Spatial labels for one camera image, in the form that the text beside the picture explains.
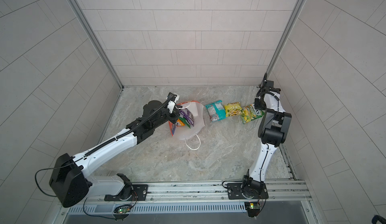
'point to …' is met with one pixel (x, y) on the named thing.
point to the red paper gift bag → (183, 132)
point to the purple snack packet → (187, 115)
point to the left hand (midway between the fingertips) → (184, 105)
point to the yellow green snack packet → (232, 109)
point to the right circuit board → (253, 208)
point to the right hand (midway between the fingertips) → (262, 104)
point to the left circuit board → (123, 210)
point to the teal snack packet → (216, 111)
